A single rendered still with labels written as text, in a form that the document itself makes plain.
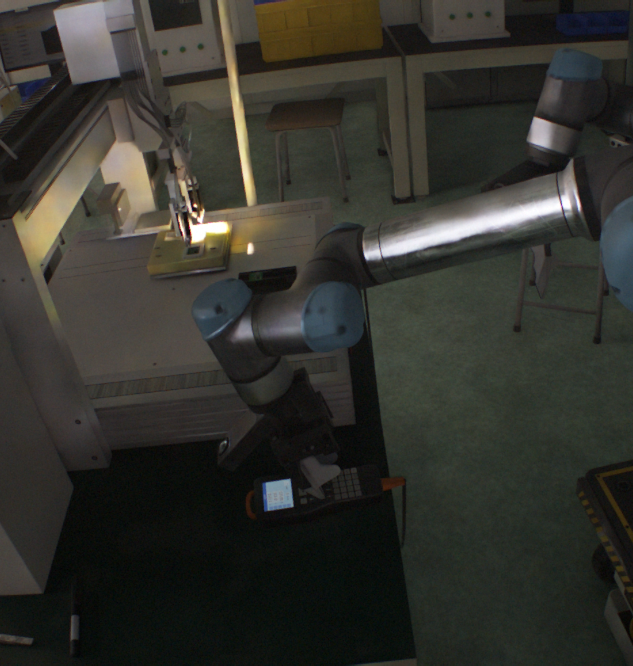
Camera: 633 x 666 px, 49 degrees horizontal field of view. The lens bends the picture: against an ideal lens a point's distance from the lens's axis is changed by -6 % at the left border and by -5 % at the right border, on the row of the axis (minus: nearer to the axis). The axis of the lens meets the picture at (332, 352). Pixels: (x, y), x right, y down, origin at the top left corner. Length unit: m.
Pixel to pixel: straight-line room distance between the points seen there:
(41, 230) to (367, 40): 2.75
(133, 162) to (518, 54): 2.30
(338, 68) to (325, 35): 0.22
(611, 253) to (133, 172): 1.32
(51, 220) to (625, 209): 0.83
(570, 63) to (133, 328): 0.89
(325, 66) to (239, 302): 2.74
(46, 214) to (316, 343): 0.52
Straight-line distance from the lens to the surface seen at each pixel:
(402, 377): 2.52
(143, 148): 1.56
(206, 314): 0.83
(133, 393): 1.22
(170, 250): 1.56
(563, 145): 1.09
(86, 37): 1.52
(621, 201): 0.69
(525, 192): 0.82
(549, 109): 1.09
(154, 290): 1.50
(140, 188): 1.79
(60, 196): 1.21
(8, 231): 1.04
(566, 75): 1.09
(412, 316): 2.82
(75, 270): 1.68
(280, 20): 3.64
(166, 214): 1.77
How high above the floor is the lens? 1.57
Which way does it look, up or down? 36 degrees down
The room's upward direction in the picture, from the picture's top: 8 degrees counter-clockwise
